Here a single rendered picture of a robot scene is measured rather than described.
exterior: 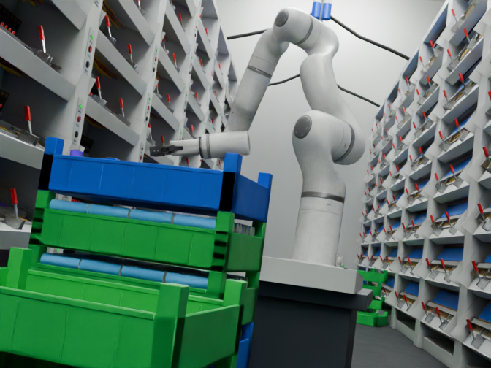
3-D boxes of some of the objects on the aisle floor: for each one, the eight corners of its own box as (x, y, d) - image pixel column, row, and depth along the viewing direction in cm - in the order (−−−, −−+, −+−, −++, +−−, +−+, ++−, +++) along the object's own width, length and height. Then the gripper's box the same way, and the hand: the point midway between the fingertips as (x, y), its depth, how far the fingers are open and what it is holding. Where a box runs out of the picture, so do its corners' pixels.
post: (46, 355, 165) (142, -246, 182) (31, 361, 156) (134, -273, 173) (-26, 345, 167) (76, -251, 184) (-45, 350, 158) (64, -278, 174)
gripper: (202, 157, 202) (147, 162, 203) (208, 158, 219) (158, 163, 220) (199, 133, 202) (145, 139, 203) (207, 137, 219) (155, 142, 220)
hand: (156, 151), depth 211 cm, fingers open, 5 cm apart
